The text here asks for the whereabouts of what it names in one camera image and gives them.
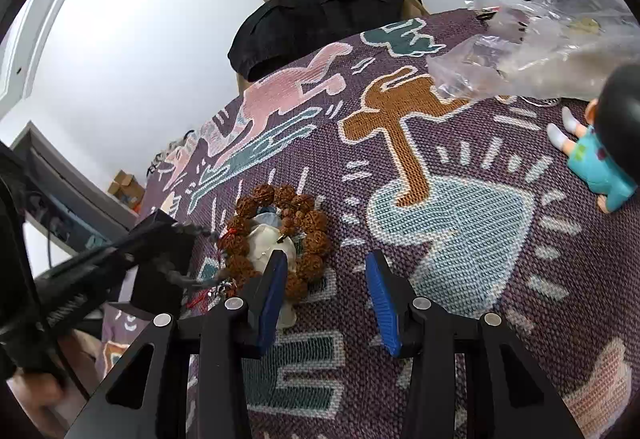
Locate grey wall cabinet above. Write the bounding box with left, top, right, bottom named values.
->
left=10, top=122, right=142, bottom=265

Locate person's left hand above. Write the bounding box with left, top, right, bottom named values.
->
left=7, top=369, right=67, bottom=417

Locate clear plastic bag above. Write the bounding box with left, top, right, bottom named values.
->
left=426, top=0, right=640, bottom=104

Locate white cloth pouch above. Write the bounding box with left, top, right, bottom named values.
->
left=245, top=213, right=301, bottom=330

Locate black cloth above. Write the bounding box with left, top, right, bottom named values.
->
left=227, top=0, right=421, bottom=82

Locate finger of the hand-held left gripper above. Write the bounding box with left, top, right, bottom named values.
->
left=129, top=258, right=222, bottom=316
left=116, top=209, right=222, bottom=266

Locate toy figure in teal outfit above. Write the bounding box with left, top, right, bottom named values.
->
left=546, top=64, right=640, bottom=216

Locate printed purple blanket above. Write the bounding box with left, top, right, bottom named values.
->
left=97, top=12, right=640, bottom=439

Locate brown bead bracelet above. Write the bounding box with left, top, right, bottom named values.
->
left=187, top=185, right=331, bottom=315

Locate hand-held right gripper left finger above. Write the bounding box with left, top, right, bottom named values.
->
left=64, top=249, right=290, bottom=439

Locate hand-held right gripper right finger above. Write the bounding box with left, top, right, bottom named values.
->
left=365, top=249, right=586, bottom=439

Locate cardboard box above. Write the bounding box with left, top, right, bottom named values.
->
left=107, top=170, right=137, bottom=198

